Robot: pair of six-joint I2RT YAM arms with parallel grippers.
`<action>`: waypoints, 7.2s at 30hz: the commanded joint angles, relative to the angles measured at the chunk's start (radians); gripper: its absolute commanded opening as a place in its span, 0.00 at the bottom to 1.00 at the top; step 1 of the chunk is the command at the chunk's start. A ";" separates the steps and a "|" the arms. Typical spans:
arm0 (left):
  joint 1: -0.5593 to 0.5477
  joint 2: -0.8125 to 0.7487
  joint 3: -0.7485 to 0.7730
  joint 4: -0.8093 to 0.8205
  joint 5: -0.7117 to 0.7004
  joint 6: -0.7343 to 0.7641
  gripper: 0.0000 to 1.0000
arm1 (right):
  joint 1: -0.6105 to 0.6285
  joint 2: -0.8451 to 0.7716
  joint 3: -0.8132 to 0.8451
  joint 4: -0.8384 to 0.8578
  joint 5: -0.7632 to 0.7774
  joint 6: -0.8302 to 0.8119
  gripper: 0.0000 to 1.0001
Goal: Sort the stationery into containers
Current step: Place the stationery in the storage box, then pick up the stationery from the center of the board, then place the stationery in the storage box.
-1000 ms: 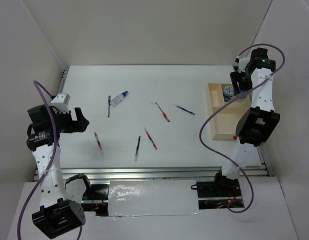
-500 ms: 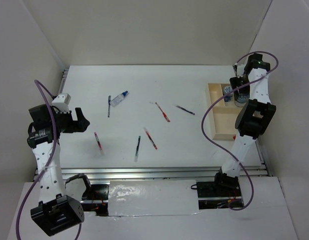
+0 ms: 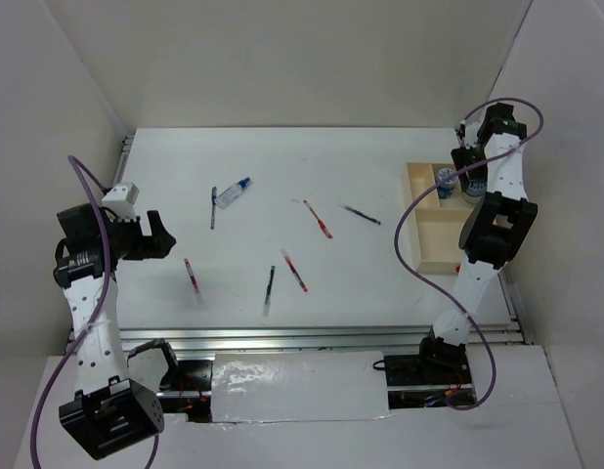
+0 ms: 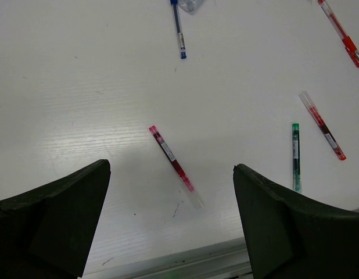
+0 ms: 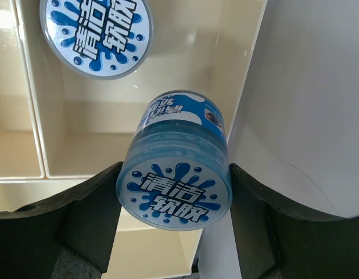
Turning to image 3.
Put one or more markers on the aluminium frame rail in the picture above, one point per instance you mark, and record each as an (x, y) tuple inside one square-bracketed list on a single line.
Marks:
[(243, 340)]

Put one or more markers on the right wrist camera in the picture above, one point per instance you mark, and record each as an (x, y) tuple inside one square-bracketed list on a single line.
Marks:
[(467, 133)]

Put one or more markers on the red capped pen upper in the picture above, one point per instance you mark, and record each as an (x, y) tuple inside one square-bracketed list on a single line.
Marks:
[(323, 227)]

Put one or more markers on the blue white jar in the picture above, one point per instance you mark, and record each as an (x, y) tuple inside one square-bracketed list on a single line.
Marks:
[(474, 191), (447, 182)]

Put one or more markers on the clear spray bottle blue cap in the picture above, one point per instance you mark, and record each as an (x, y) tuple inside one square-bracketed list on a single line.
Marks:
[(232, 193)]

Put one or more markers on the beige compartment tray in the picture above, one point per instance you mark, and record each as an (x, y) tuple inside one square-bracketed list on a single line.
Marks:
[(434, 226)]

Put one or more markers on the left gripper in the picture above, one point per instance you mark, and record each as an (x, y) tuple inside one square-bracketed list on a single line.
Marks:
[(154, 246)]

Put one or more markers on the green pen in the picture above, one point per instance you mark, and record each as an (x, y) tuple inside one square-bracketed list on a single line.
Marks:
[(268, 294)]

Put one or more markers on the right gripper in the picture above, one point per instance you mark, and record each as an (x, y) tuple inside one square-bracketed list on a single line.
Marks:
[(462, 156)]

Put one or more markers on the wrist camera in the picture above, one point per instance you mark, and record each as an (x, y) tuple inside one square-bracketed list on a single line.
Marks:
[(120, 200), (467, 133)]

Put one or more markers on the white front panel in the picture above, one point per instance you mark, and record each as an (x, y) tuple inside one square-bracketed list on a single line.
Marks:
[(298, 387)]

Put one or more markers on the purple pen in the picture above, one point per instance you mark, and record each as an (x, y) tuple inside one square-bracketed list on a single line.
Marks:
[(360, 214)]

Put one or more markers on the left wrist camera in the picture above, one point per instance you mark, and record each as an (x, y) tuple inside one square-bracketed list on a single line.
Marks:
[(120, 200)]

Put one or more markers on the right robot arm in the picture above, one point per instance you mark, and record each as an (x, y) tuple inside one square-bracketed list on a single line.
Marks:
[(490, 171)]

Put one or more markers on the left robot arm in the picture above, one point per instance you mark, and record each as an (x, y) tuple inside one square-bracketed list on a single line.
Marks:
[(115, 403)]

